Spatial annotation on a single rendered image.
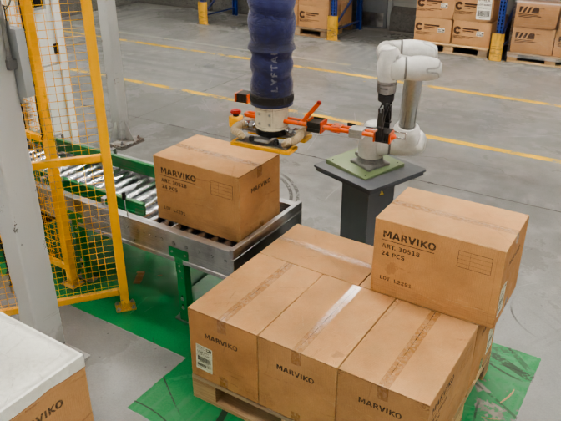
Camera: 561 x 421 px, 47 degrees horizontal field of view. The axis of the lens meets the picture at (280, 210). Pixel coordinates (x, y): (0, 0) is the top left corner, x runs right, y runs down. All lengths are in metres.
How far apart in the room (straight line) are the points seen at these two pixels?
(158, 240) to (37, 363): 1.75
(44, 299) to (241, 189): 1.15
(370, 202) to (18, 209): 2.01
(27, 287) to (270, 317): 1.22
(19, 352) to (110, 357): 1.59
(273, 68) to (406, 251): 1.07
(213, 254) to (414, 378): 1.33
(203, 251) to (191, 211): 0.28
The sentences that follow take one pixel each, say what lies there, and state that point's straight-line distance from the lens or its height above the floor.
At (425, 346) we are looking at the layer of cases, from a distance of 2.90.
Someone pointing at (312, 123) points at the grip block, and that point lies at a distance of 3.21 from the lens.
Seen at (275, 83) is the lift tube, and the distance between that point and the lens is 3.20.
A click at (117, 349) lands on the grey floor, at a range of 3.79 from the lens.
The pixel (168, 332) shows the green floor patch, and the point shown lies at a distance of 3.85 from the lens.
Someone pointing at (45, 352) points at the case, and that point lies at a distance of 2.17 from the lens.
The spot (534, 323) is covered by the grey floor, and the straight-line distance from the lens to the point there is 4.15.
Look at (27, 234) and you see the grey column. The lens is 3.33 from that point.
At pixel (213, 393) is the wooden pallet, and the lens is 3.32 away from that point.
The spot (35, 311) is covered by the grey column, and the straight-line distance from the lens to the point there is 3.51.
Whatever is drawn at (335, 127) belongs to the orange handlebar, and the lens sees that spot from 3.19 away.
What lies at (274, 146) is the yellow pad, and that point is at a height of 1.14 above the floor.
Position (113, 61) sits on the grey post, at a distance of 6.43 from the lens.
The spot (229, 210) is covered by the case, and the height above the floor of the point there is 0.74.
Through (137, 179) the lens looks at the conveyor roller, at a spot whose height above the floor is 0.53.
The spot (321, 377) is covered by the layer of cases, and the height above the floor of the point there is 0.46.
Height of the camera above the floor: 2.31
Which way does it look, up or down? 27 degrees down
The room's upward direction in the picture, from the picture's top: straight up
